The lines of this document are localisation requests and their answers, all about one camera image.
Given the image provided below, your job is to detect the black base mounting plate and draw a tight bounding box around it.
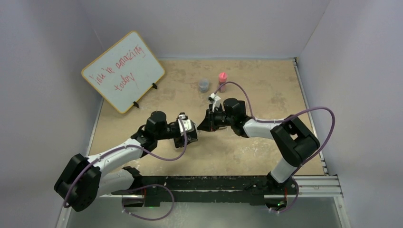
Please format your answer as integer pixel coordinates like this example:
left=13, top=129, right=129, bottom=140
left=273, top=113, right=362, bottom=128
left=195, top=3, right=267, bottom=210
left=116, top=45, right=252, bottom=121
left=131, top=175, right=298, bottom=208

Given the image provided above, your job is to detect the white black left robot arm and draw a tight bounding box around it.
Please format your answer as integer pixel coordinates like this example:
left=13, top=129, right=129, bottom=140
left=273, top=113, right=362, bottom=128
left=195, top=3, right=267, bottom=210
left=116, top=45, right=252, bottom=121
left=54, top=111, right=198, bottom=212

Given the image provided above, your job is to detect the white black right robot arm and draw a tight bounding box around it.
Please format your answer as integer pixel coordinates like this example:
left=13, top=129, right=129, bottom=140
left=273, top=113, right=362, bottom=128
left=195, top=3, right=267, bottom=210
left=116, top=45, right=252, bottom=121
left=197, top=98, right=320, bottom=193

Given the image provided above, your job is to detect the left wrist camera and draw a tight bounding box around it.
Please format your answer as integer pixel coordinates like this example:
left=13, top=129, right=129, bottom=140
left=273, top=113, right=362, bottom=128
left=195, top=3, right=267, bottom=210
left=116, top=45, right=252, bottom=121
left=177, top=114, right=195, bottom=135

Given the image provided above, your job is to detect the clear plastic cup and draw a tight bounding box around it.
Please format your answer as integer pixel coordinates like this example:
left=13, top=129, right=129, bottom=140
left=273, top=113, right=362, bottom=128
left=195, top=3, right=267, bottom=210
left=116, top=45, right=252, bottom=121
left=198, top=78, right=210, bottom=93

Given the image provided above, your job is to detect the yellow framed whiteboard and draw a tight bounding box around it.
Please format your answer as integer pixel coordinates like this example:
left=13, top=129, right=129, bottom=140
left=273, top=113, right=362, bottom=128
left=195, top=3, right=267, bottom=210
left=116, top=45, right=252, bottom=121
left=81, top=31, right=165, bottom=114

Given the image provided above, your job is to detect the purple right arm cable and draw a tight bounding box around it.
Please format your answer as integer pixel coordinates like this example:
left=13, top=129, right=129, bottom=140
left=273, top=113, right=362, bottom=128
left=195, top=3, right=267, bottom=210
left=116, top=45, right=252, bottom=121
left=214, top=81, right=336, bottom=177

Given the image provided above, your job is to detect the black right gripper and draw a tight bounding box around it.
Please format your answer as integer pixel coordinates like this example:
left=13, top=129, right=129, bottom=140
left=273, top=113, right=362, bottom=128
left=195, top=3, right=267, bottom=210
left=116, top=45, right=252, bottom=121
left=197, top=108, right=234, bottom=133

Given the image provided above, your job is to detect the aluminium table edge rail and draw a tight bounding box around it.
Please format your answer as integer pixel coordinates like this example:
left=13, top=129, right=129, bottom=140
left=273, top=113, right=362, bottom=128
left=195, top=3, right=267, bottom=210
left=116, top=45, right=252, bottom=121
left=293, top=57, right=329, bottom=176

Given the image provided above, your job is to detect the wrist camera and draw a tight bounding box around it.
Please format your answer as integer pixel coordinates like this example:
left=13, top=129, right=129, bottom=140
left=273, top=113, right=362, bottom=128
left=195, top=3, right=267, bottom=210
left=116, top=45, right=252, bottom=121
left=177, top=114, right=195, bottom=135
left=208, top=93, right=221, bottom=112

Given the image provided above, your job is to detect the pink capped marker jar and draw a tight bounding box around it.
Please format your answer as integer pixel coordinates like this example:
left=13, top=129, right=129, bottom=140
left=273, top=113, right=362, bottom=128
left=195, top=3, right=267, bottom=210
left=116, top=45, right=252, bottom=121
left=218, top=72, right=228, bottom=93

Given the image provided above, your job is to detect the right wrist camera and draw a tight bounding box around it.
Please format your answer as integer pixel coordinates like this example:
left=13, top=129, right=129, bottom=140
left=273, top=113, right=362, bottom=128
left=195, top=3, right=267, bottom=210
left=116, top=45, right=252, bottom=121
left=208, top=93, right=221, bottom=112

